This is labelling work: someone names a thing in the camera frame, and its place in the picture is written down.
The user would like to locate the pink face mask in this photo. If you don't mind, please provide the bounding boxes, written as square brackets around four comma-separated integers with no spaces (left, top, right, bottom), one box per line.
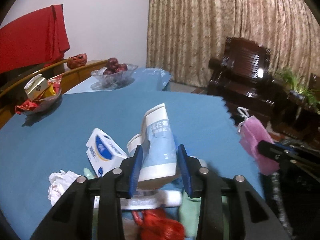
[237,107,279,176]

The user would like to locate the red plastic bag scrap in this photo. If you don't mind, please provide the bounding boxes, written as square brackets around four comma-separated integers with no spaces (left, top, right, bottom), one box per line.
[131,209,185,240]

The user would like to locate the white and gold box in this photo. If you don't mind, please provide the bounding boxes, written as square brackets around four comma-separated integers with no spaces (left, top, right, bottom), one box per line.
[24,74,48,101]

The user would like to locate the blue round tablecloth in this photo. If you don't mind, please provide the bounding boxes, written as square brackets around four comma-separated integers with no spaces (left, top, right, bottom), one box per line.
[0,90,266,240]

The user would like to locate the red bag on cabinet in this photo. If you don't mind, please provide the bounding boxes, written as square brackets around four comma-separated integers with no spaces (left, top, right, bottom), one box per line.
[67,53,87,69]

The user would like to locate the glass snack dish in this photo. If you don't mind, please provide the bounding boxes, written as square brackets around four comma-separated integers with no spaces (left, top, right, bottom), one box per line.
[15,75,62,115]

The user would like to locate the dark wooden armchair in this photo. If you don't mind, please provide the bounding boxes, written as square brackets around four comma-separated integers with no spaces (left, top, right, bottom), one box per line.
[207,37,283,126]

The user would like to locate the white toothpaste tube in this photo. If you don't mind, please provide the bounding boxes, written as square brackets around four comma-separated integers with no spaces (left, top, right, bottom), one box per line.
[107,190,182,211]

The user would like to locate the glass fruit bowl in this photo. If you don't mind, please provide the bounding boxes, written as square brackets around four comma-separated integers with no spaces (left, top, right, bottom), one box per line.
[91,64,138,90]

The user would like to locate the light blue table cover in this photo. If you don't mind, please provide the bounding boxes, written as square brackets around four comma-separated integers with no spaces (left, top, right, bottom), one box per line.
[66,67,172,94]

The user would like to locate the crumpled white tissue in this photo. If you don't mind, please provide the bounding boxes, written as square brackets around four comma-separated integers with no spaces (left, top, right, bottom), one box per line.
[48,170,79,206]

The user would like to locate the white blue paper cup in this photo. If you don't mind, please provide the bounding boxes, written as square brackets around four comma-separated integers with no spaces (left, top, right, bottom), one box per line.
[127,103,178,188]

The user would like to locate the dark red apples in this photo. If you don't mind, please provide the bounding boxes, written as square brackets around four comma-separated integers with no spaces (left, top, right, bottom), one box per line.
[103,57,127,75]

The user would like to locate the red cloth cover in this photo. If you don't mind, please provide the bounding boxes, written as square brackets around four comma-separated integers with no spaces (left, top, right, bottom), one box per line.
[1,4,70,73]

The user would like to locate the beige patterned curtain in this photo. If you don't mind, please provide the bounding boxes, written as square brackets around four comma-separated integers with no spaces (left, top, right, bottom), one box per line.
[146,0,319,87]

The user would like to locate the white blue cotton pad box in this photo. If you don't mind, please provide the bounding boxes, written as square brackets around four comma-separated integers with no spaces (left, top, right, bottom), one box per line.
[86,128,128,177]

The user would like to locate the green potted plant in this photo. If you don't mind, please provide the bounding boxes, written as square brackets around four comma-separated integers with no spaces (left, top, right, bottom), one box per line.
[274,66,319,119]

